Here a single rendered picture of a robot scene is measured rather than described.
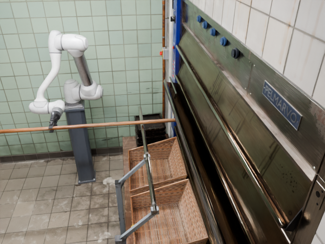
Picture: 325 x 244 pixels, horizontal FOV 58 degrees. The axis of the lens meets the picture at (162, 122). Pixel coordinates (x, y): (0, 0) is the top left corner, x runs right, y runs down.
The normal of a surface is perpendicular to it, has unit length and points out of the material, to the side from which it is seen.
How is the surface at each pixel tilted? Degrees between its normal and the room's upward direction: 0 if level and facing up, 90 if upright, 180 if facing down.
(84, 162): 90
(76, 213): 0
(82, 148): 90
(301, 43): 90
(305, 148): 90
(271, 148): 69
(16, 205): 0
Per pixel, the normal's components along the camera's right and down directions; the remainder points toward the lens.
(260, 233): -0.93, -0.22
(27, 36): 0.14, 0.52
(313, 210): -0.99, 0.07
